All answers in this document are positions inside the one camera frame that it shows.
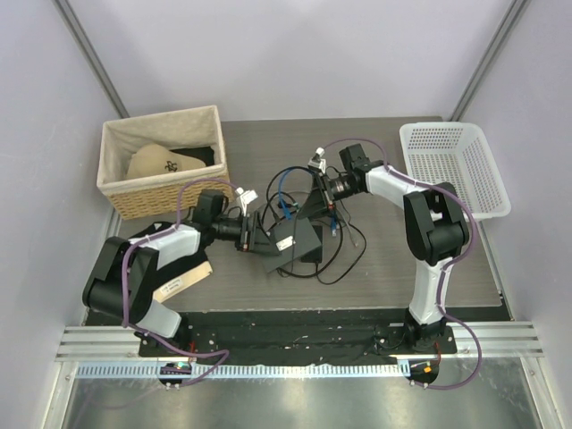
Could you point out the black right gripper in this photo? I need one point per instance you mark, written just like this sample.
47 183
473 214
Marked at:
316 204

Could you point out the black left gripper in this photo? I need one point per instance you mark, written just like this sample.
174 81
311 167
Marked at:
252 239

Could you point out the beige cap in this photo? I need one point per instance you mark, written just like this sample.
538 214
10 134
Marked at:
153 160

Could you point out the black power adapter brick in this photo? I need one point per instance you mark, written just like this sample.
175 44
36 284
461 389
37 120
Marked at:
315 256

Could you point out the wooden board with label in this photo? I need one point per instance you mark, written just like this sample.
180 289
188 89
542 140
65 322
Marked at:
182 282

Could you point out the black network switch box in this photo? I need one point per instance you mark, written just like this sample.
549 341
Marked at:
293 239

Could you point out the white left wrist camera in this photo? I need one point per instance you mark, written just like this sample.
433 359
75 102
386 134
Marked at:
244 198

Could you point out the wicker basket with liner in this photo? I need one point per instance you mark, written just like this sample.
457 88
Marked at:
191 132

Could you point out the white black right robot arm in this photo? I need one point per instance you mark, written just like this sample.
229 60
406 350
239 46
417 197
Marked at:
435 225

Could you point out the white plastic perforated basket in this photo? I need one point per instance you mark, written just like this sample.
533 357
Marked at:
458 153

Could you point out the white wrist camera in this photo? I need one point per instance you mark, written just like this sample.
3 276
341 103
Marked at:
244 198
317 162

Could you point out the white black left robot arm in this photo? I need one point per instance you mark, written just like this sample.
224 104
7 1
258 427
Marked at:
127 273

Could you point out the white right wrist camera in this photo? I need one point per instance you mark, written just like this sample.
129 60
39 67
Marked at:
317 162

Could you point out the black cloth on board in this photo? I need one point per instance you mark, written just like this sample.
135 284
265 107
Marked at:
179 251

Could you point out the aluminium rail frame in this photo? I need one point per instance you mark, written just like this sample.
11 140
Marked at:
111 352

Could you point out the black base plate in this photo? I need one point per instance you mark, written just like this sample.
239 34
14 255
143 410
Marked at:
295 333

